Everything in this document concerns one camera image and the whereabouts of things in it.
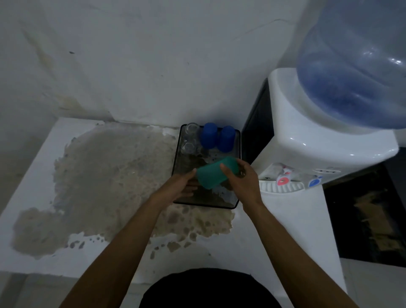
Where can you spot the person's right hand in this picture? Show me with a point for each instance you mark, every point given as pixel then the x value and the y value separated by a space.
pixel 247 187

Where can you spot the person's left hand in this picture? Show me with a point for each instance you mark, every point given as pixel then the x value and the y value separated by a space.
pixel 174 190

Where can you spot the dark transparent tray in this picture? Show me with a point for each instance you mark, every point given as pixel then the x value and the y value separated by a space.
pixel 219 198

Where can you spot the green plastic cup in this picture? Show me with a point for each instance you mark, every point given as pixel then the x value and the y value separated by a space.
pixel 212 174

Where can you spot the clear glass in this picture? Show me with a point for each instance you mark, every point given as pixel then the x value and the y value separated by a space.
pixel 189 148
pixel 192 130

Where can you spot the blue plastic cup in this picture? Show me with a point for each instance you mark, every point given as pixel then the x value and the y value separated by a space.
pixel 226 139
pixel 208 135

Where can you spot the person's left forearm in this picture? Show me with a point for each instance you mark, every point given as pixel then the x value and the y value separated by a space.
pixel 117 254

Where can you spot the person's right forearm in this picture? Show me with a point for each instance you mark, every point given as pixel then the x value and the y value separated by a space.
pixel 295 254

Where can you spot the person's black clothing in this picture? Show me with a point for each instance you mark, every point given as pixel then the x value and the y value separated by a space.
pixel 209 288

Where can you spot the red dispenser tap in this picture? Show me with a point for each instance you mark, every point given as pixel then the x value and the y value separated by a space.
pixel 283 179

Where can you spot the blue dispenser tap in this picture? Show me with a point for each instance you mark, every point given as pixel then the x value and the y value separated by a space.
pixel 314 182

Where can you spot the white water dispenser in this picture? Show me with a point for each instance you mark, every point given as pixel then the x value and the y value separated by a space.
pixel 301 136

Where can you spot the dark torn cardboard box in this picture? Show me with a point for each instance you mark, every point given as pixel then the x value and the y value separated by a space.
pixel 364 215

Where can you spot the blue water bottle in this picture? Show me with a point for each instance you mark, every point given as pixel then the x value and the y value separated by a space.
pixel 355 63

